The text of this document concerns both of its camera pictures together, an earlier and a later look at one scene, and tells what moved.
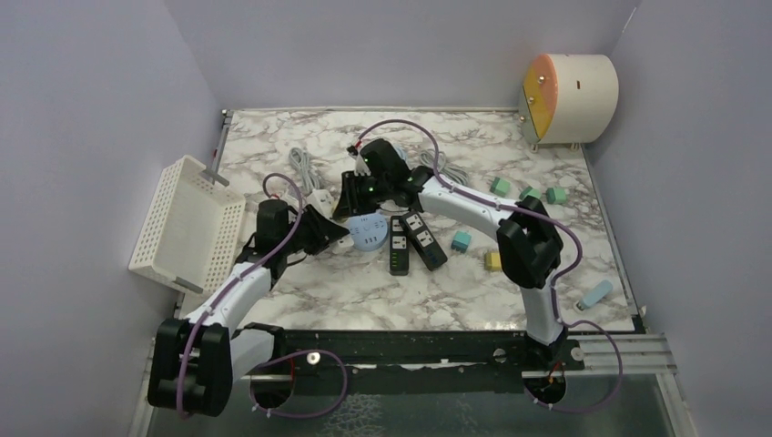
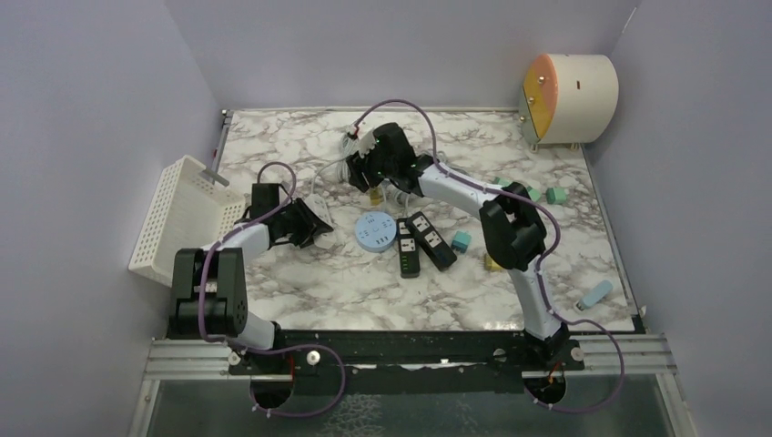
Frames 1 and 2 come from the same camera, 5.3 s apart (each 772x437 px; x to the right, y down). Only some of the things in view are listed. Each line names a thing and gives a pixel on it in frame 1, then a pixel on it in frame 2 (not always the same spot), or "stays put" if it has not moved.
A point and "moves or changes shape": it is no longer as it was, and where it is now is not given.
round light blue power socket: [369, 230] moves or changes shape
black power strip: [430, 248] moves or changes shape
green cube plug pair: [529, 190] stays put
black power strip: [399, 248] moves or changes shape
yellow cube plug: [492, 260] stays put
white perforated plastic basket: [191, 231] stays put
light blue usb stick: [599, 293] stays put
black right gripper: [349, 203] → [358, 165]
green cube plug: [500, 187] stays put
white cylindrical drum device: [568, 99] stays put
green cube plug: [555, 195] stays put
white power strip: [324, 202] moves or changes shape
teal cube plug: [461, 241] stays put
